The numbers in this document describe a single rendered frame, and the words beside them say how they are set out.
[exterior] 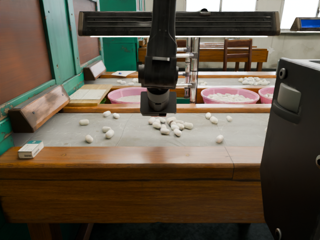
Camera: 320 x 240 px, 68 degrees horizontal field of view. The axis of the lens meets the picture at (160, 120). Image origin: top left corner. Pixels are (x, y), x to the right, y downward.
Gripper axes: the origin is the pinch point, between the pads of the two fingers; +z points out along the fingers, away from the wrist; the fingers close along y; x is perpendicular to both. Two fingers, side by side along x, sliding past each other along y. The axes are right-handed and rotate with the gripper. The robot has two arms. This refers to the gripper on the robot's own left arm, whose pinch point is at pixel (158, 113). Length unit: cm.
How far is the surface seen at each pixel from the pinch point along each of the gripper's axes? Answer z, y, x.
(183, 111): 18.6, -9.8, -8.2
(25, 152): -12.9, 32.5, 15.6
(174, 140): 1.2, -4.9, 8.4
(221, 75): 69, -41, -54
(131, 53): 217, 42, -173
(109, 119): 14.2, 18.5, -2.7
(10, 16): -16, 42, -23
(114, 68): 231, 68, -157
